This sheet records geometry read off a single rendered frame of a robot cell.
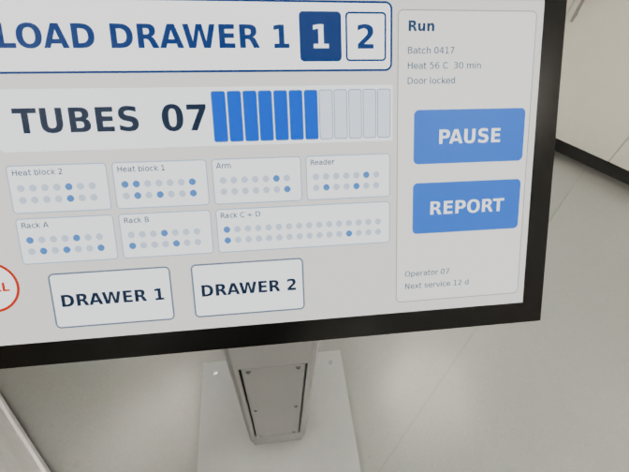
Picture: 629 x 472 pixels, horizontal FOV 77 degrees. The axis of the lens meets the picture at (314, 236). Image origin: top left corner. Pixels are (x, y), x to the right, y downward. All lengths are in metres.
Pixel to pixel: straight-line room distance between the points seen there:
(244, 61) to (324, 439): 1.11
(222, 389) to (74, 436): 0.43
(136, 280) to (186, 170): 0.10
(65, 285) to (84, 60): 0.17
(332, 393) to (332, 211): 1.04
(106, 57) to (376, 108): 0.21
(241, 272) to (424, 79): 0.22
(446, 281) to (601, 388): 1.37
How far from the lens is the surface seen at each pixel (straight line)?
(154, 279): 0.35
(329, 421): 1.30
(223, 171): 0.33
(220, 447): 1.30
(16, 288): 0.39
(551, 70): 0.41
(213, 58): 0.34
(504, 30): 0.39
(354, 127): 0.33
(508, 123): 0.39
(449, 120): 0.36
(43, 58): 0.37
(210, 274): 0.34
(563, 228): 2.11
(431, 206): 0.36
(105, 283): 0.36
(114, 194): 0.35
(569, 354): 1.72
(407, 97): 0.35
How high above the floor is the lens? 1.29
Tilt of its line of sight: 51 degrees down
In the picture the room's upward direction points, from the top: 5 degrees clockwise
